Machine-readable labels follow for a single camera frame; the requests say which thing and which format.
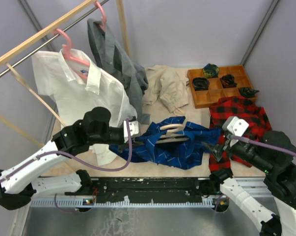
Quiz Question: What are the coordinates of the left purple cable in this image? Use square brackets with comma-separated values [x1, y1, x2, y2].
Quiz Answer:
[0, 118, 133, 213]

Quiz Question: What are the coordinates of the purple cable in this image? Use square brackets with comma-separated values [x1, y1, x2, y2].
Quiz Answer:
[227, 134, 296, 164]
[0, 118, 133, 213]

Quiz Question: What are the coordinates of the black rolled cloth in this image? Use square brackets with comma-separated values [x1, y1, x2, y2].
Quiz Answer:
[220, 74, 237, 89]
[192, 77, 210, 91]

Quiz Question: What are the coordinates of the metal hanging rod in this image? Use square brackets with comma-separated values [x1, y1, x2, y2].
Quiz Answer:
[0, 0, 98, 78]

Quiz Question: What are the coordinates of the white shirt on hanger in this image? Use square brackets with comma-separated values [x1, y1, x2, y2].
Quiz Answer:
[31, 48, 138, 166]

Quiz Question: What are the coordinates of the grey shirt on hanger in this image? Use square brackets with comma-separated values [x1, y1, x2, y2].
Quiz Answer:
[87, 18, 150, 124]

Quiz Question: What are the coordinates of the black rolled cloth left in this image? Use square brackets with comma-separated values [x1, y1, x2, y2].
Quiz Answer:
[192, 77, 210, 91]

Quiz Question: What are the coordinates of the wooden clothes rack frame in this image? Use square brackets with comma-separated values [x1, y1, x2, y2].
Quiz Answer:
[0, 0, 131, 173]

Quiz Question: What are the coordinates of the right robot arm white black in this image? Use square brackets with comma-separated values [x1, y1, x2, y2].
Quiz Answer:
[204, 131, 296, 236]

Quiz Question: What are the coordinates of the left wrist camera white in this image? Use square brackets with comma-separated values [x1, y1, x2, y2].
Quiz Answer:
[123, 120, 141, 143]

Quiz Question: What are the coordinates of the beige hanger front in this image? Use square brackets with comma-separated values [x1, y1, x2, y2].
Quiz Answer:
[156, 123, 189, 144]

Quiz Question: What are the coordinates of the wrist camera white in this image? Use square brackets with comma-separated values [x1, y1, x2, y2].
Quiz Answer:
[123, 120, 141, 143]
[222, 116, 249, 136]

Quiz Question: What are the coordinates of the blue plaid shirt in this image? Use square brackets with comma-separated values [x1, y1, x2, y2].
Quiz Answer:
[109, 116, 222, 171]

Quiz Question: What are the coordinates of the aluminium rail with cable duct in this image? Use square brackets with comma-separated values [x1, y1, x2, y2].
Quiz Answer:
[20, 177, 287, 208]

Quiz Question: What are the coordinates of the black rolled cloth middle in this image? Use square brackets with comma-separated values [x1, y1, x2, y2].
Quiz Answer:
[220, 74, 237, 89]

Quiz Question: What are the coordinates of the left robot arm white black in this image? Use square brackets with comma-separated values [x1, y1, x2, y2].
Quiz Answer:
[0, 107, 140, 210]

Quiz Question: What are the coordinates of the dark rolled cloth right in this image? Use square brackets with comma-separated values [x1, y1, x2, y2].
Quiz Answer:
[239, 87, 259, 98]

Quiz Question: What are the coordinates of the wooden compartment tray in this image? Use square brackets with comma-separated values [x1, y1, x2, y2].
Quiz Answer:
[187, 65, 253, 109]

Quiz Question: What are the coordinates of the beige hanger back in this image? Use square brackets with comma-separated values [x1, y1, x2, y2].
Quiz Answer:
[6, 63, 66, 127]

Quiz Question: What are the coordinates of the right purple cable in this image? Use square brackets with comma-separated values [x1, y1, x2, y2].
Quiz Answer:
[227, 134, 296, 164]

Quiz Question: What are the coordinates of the pink hanger under grey shirt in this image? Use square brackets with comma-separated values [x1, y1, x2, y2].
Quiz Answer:
[94, 0, 107, 31]

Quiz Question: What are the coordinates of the beige hanger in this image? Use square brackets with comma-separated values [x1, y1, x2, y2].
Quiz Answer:
[156, 123, 189, 144]
[6, 63, 66, 127]

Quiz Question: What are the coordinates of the beige shirt on table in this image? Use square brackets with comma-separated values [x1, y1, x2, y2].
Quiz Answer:
[142, 65, 188, 116]

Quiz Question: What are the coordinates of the red black plaid shirt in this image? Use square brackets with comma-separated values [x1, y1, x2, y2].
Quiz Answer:
[209, 96, 271, 172]

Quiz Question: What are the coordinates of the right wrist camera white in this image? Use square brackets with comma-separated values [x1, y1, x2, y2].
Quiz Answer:
[222, 116, 249, 136]

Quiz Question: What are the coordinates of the green blue rolled cloth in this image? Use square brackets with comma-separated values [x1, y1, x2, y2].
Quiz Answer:
[203, 63, 219, 78]

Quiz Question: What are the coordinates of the pink hanger under white shirt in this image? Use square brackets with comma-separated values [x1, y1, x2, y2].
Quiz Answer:
[52, 29, 91, 83]

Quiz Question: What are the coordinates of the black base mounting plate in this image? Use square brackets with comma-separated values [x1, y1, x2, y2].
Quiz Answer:
[64, 176, 212, 204]

